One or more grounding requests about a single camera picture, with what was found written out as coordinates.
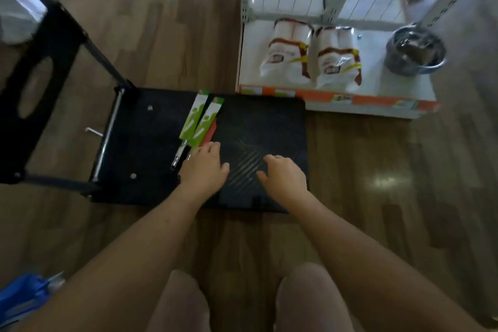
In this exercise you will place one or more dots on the person's left hand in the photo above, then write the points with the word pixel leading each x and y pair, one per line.
pixel 202 174

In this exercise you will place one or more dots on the blue plastic bag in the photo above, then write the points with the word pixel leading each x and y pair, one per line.
pixel 25 296

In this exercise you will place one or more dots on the person's left leg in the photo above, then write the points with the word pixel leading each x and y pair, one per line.
pixel 179 304

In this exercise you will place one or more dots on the red packaged kitchen tool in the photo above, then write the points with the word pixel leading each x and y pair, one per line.
pixel 209 134

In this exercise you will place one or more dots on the white paper cup pack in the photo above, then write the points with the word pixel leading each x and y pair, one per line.
pixel 286 51
pixel 337 57

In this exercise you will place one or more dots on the black platform hand cart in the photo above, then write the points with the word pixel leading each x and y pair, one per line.
pixel 155 137

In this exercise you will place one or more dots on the person's right forearm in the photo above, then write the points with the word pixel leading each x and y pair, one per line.
pixel 373 261

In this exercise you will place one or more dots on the person's right hand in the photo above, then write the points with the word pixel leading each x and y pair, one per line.
pixel 286 180

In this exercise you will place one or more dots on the person's left forearm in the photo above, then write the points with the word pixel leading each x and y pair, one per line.
pixel 128 258

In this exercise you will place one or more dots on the person's right thumb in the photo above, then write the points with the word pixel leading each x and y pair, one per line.
pixel 262 179

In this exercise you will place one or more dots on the person's left thumb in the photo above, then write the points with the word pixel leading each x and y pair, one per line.
pixel 225 172

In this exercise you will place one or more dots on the green packaged kitchen tool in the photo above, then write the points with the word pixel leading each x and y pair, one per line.
pixel 208 121
pixel 193 119

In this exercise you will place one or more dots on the white metal store shelf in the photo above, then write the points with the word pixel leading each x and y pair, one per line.
pixel 342 32

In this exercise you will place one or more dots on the stainless steel bowl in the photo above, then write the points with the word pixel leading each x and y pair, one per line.
pixel 415 51

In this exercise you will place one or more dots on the person's right leg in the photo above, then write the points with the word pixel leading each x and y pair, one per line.
pixel 311 300

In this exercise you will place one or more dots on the person's leg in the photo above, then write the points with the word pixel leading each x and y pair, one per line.
pixel 179 304
pixel 311 300

